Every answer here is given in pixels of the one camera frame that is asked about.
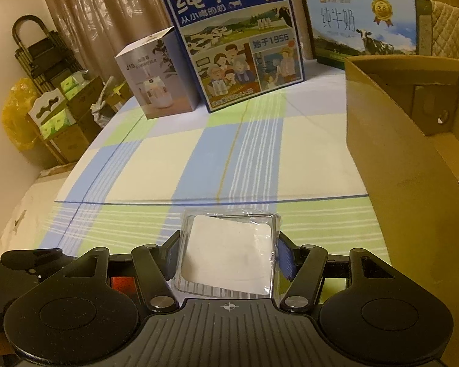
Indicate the cardboard box of tissue packs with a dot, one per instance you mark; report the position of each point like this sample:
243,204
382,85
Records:
82,95

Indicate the brown cardboard box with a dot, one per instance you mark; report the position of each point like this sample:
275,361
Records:
397,168

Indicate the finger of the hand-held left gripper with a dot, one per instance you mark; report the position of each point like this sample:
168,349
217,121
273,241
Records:
26,260

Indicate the quilted chair cover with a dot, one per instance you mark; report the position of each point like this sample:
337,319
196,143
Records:
455,26

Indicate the crumpled clear plastic bag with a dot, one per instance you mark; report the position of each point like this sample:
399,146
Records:
101,103

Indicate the white pad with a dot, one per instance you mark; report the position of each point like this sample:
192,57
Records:
229,252

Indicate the white open carton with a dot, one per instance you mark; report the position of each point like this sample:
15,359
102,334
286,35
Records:
46,105

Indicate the small cardboard box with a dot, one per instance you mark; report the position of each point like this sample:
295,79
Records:
118,93

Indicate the yellow plastic bag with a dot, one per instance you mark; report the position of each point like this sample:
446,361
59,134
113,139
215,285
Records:
15,122

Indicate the black folding cart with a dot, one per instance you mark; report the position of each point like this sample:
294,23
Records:
38,61

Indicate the light blue milk carton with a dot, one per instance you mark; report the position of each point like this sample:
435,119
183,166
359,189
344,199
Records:
348,26

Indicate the white humidifier box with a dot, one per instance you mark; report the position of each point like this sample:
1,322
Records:
153,80

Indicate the plain cardboard box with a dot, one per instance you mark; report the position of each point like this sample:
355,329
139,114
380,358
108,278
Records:
67,143

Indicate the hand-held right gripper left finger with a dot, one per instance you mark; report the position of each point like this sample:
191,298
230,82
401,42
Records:
172,258

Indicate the dark blue milk carton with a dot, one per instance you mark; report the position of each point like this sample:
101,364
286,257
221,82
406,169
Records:
233,46

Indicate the brown patterned curtain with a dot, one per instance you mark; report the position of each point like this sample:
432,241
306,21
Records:
99,4

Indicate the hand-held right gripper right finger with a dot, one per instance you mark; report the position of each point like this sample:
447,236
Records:
285,260

